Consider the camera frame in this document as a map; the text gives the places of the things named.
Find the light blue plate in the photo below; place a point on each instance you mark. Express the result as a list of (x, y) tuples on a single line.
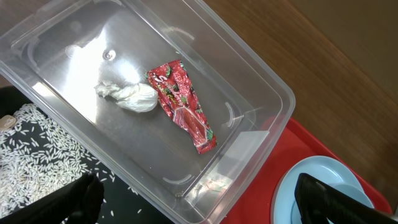
[(284, 208)]

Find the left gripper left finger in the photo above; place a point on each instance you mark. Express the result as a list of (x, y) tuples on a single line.
[(78, 202)]

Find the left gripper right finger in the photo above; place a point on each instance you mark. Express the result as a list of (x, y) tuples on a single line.
[(319, 203)]

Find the rice and food scraps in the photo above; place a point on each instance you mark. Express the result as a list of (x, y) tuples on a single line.
[(39, 157)]

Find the black plastic tray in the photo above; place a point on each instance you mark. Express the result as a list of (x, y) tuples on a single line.
[(140, 211)]

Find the clear plastic bin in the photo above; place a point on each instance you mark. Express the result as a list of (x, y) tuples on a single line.
[(58, 54)]

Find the red plastic tray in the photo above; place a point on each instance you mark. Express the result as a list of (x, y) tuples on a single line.
[(297, 143)]

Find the white napkin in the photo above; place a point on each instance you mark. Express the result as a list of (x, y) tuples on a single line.
[(138, 97)]

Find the red snack wrapper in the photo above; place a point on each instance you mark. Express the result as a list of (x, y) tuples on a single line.
[(180, 102)]

